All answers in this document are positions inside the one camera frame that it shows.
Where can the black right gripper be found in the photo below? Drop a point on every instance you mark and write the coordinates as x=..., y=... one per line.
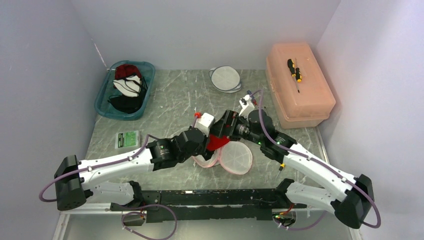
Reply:
x=230, y=118

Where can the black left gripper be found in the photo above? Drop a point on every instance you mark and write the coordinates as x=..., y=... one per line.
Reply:
x=202, y=150

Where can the bright red bra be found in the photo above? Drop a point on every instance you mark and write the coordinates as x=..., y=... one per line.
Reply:
x=216, y=142

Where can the pink zip mesh laundry bag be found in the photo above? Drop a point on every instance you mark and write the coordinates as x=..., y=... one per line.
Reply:
x=235, y=157

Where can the white mesh blue zip laundry bag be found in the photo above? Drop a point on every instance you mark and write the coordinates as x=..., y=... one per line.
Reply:
x=225, y=78

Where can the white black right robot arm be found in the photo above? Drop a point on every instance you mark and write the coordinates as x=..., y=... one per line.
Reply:
x=349, y=198

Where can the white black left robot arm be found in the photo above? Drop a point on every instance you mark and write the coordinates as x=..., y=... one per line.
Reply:
x=78, y=181

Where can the green label clear bit case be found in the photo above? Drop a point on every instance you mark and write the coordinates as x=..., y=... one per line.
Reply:
x=127, y=139

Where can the orange translucent plastic storage box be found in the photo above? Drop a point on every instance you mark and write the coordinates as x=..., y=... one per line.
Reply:
x=315, y=101

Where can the black yellow screwdriver on box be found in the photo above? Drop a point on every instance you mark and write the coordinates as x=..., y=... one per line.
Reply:
x=295, y=73

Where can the teal plastic tray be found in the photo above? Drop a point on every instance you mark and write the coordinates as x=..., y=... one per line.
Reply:
x=130, y=86

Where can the red cloth garment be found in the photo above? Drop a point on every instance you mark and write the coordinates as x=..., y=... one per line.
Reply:
x=126, y=71

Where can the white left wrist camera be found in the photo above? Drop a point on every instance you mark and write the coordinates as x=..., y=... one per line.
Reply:
x=204, y=122

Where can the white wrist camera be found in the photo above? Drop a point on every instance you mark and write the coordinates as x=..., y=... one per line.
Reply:
x=204, y=122
x=247, y=106

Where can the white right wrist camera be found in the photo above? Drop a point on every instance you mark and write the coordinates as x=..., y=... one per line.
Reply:
x=247, y=106

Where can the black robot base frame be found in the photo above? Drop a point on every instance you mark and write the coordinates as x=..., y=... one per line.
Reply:
x=215, y=204

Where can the aluminium extrusion rail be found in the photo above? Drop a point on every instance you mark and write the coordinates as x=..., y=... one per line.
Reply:
x=86, y=209

